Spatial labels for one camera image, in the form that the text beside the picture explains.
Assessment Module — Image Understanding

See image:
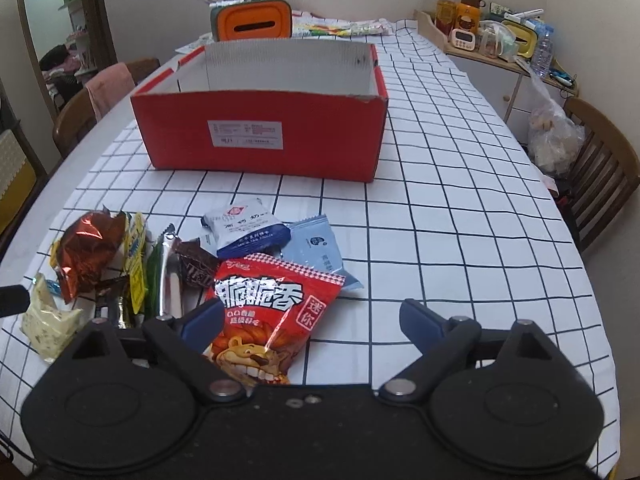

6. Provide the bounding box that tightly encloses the pale yellow snack bag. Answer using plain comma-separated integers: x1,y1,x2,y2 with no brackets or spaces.
21,273,82,363

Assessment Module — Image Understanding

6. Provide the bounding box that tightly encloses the shiny red foil bag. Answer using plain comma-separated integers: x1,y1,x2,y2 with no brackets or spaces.
50,208,127,304

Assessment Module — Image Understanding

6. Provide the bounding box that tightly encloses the red lion snack bag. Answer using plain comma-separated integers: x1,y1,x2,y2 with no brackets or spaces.
204,254,345,386

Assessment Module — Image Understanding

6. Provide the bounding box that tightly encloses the light blue snack packet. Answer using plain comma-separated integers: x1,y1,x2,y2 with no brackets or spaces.
281,214,362,292

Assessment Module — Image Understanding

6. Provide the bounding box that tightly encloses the black silver snack packet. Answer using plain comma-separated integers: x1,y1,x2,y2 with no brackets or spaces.
96,275,136,330

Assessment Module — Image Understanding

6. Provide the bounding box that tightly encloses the dark brown snack packet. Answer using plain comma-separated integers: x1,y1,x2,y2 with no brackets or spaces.
176,240,220,288

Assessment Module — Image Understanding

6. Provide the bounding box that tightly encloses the yellow minion snack pack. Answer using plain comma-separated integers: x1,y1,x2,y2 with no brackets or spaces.
124,212,146,314

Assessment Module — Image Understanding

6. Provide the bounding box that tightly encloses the white black checked tablecloth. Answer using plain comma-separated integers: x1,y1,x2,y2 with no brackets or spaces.
1,21,620,474

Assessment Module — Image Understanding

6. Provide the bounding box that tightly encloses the white blue milk packet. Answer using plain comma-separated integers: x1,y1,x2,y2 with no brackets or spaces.
201,198,291,260

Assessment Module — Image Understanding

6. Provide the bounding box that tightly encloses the wooden chair with towel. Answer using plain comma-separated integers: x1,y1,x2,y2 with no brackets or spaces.
52,58,160,158

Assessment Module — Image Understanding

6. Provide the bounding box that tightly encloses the clear plastic bag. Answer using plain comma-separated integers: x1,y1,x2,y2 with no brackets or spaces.
515,58,586,177

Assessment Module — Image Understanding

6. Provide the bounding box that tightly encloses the pink towel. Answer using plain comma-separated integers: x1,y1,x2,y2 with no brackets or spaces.
85,63,134,122

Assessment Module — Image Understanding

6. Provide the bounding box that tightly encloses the wooden chair right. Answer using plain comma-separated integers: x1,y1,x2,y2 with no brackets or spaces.
564,98,639,252

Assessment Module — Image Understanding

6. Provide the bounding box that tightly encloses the red cardboard box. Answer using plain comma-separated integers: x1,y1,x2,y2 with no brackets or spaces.
131,39,388,183

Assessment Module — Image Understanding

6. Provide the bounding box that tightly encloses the wooden side shelf tray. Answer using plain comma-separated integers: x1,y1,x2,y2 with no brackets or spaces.
413,8,582,99

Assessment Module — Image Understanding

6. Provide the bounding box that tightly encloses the clear water bottle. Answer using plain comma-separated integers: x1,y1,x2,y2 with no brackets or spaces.
530,24,554,79

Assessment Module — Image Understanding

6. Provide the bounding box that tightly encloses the white kitchen timer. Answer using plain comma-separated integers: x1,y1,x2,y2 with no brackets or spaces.
449,28,476,52

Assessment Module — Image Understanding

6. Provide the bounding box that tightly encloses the orange drink bottle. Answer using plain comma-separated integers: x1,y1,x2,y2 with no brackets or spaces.
435,0,458,36

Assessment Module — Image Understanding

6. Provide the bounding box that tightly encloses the brown lidded jar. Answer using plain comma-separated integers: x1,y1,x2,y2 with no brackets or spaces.
454,0,486,35

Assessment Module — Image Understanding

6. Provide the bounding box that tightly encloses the orange green tissue box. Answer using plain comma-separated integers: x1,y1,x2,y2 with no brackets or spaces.
209,0,293,41

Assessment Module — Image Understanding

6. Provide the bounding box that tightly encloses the colourful folded cloth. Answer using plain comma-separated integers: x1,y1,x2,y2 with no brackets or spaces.
292,11,394,38

